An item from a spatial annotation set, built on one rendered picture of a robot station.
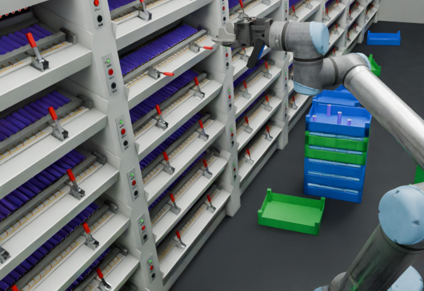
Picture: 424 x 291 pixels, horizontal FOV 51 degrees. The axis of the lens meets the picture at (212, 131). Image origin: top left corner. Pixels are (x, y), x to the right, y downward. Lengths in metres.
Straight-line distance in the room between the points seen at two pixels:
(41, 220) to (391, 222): 0.89
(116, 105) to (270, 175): 1.44
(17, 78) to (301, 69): 0.78
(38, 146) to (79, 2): 0.39
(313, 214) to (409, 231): 1.39
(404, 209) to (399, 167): 1.79
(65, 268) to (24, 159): 0.40
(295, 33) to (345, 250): 1.17
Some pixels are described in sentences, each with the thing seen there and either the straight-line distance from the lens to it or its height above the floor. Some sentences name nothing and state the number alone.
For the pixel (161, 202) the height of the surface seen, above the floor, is 0.41.
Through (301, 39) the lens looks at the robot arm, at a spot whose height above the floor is 1.10.
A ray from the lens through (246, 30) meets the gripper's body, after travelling 1.42.
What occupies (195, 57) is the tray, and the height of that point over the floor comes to 0.94.
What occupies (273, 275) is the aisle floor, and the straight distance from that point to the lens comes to 2.06.
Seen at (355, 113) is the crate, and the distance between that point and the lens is 2.40.
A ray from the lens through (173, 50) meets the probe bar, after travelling 1.66.
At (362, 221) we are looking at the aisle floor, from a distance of 2.36.
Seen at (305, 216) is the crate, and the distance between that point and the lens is 2.34.
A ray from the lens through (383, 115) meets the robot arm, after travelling 1.27.
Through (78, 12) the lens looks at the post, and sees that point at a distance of 1.26.
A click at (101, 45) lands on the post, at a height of 1.15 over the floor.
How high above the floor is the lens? 1.53
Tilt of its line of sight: 30 degrees down
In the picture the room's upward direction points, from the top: 5 degrees counter-clockwise
